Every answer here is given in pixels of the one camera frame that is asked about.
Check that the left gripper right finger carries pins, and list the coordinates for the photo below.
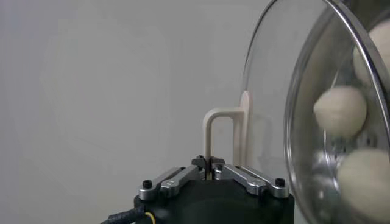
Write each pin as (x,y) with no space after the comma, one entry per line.
(246,179)

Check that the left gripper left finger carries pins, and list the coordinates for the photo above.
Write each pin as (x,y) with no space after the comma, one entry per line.
(173,181)

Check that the white steamed baozi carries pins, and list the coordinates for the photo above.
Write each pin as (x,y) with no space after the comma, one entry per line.
(379,45)
(339,111)
(365,182)

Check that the perforated steel steamer basket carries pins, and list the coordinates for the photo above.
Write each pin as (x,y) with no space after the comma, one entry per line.
(332,152)

